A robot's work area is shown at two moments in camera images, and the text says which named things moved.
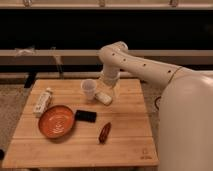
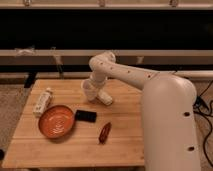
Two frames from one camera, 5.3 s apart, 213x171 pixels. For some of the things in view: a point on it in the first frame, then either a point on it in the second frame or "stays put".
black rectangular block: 85,116 stays put
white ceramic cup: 89,87 stays put
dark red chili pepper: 105,132 stays put
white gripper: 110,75 to 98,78
